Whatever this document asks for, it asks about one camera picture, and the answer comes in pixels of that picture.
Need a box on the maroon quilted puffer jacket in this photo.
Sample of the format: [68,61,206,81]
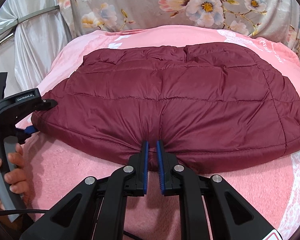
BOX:
[32,42,300,173]

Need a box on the person's left hand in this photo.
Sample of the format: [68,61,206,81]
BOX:
[0,144,30,210]

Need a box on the pink white patterned blanket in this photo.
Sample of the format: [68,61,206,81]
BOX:
[21,25,300,239]

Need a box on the silver satin curtain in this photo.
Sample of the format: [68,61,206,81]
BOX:
[0,0,71,90]

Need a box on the grey curtain tieback band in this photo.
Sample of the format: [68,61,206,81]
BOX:
[0,5,59,45]

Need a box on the grey floral quilt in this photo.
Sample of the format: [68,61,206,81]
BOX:
[57,0,300,60]

